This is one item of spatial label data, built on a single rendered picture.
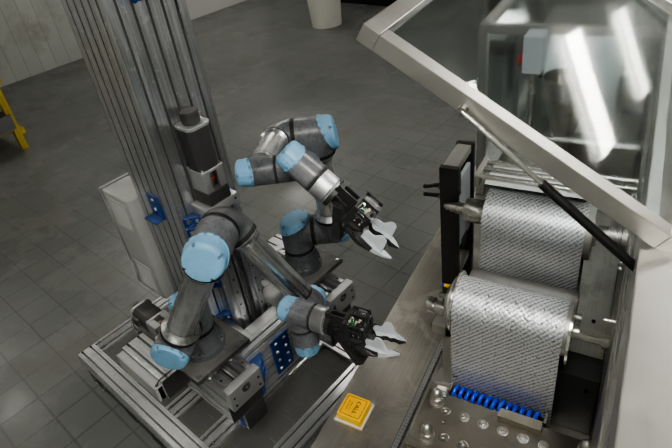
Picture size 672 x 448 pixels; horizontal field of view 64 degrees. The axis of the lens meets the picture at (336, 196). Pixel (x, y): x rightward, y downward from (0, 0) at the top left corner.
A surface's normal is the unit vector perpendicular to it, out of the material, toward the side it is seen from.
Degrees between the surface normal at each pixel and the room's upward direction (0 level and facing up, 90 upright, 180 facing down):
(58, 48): 90
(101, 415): 0
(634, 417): 0
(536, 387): 90
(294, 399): 0
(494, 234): 92
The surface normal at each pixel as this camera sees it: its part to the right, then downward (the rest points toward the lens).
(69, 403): -0.13, -0.83
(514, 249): -0.47, 0.55
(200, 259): -0.07, 0.45
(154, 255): 0.75, 0.27
